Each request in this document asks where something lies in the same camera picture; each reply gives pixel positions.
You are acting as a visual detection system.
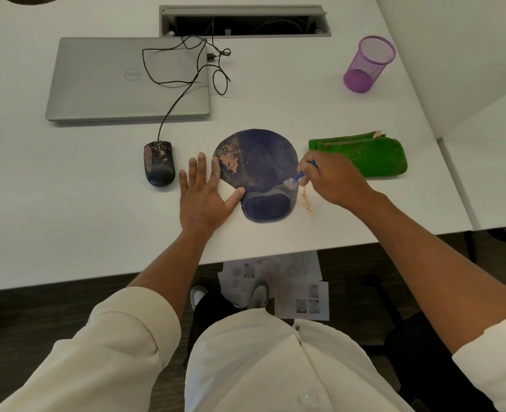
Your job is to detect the person's right hand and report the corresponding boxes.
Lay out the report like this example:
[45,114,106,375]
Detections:
[297,150,376,211]

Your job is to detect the person's left hand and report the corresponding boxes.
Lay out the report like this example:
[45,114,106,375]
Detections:
[178,152,246,231]

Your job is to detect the blue cleaning brush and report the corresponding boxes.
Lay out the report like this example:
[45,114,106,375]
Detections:
[293,160,319,185]

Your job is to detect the blue mouse pad with wrist rest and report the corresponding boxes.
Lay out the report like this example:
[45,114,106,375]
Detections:
[213,129,300,223]

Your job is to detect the person's right forearm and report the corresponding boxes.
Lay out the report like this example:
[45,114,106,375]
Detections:
[351,192,506,355]

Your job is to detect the person's left forearm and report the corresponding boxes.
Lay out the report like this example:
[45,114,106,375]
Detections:
[127,226,217,326]

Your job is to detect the black stained computer mouse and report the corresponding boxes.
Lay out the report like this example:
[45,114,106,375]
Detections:
[144,140,176,187]

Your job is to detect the tan dust crumbs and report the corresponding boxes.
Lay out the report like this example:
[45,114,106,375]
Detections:
[300,188,315,220]

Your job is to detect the green folded cloth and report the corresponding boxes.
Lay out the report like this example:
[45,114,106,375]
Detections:
[308,130,408,178]

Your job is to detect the large printed paper sheet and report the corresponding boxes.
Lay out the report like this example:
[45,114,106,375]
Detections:
[217,250,323,308]

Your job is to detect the person's right white shoe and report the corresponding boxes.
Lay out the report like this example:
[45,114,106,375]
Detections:
[247,280,270,310]

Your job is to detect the person's white shoe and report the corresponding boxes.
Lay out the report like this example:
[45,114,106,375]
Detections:
[190,286,210,310]
[247,280,270,310]

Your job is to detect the person's left white shoe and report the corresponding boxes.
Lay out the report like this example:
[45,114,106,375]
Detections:
[190,286,210,310]

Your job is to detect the silver closed laptop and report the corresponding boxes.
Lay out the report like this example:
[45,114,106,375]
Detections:
[45,37,211,122]

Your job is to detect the black trousers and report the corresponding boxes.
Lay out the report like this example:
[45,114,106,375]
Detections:
[186,291,276,369]

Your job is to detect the purple mesh pen cup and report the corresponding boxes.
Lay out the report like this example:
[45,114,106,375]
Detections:
[343,36,396,94]

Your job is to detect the small printed paper sheet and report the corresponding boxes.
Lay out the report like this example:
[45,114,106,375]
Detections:
[273,280,330,321]

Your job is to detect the white long-sleeved shirt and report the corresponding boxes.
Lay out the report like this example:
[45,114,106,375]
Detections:
[0,286,506,412]

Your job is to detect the black mouse cable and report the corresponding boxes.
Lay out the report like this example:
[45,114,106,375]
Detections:
[142,19,232,144]

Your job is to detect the grey table cable box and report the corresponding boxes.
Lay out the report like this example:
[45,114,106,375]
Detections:
[159,4,332,38]

